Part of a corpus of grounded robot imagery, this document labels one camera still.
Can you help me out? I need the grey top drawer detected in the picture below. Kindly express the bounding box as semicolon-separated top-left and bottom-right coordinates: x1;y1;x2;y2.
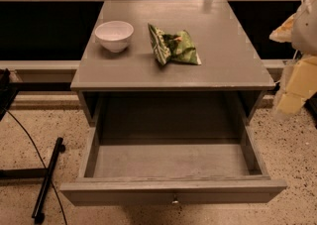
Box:
59;93;288;207

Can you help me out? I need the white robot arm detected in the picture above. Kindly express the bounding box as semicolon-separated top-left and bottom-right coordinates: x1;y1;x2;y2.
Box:
269;0;317;118

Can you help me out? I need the grey wooden drawer cabinet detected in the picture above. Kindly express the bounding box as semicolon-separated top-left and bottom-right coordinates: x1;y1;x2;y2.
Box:
69;0;276;128

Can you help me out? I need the green chip bag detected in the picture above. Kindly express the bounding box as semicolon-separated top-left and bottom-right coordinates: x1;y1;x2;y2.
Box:
148;24;201;65

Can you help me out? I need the white ceramic bowl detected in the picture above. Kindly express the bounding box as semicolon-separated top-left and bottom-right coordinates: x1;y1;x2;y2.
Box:
94;21;134;53

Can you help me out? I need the black metal stand base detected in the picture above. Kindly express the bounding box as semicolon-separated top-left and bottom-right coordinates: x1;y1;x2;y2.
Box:
0;138;65;225

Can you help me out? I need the black equipment at left edge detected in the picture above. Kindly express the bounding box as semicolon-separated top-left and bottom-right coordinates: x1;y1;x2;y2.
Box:
0;68;18;121

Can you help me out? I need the black cable on floor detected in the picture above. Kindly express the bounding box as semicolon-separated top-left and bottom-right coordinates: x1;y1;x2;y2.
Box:
5;109;68;225

